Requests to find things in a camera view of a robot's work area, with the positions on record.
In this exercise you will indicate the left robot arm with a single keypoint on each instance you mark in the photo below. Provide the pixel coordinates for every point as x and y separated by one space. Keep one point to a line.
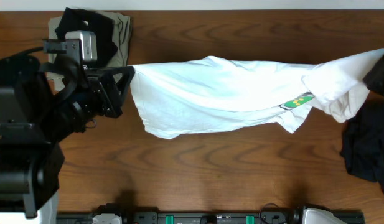
40 105

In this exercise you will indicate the dark crumpled garment pile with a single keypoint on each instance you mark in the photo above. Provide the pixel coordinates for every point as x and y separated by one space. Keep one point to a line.
363 143

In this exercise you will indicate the folded khaki garment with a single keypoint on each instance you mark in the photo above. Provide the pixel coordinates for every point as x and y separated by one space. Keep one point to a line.
121 36

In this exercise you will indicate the white t-shirt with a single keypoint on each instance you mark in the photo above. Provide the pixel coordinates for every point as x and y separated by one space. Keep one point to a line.
215 95

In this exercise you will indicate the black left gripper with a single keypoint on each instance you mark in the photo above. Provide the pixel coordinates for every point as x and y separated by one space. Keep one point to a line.
105 92

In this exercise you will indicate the folded black polo shirt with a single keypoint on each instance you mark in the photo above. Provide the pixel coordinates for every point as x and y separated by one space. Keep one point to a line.
102 26

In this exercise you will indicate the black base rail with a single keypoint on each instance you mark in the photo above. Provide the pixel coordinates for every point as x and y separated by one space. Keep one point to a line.
269 214

